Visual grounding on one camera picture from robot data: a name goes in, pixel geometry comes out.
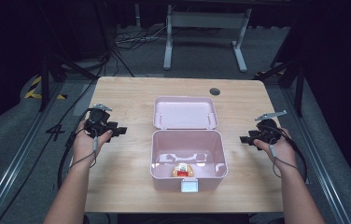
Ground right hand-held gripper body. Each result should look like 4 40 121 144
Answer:
253 109 288 146

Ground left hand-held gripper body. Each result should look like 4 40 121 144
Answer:
84 104 119 138

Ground pink lidded storage box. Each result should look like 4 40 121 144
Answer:
149 95 229 193

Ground person's left hand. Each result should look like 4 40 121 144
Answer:
72 119 114 163

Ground person's right hand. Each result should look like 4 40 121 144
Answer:
252 126 298 168

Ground black tripod stand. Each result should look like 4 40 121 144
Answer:
255 57 307 119
36 50 101 113

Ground yellow black floor tape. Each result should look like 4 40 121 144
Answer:
23 76 68 101

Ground thin cable with grey plug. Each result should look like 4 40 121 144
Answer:
268 136 301 179
68 127 99 171

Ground thick black gripper cable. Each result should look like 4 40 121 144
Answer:
56 107 94 189
270 124 308 183

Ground aluminium floor rail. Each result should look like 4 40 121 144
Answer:
0 81 65 224
279 86 351 224

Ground bundle of floor cables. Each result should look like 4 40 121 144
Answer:
111 24 169 52

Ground white metal table frame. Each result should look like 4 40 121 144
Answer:
162 4 253 74

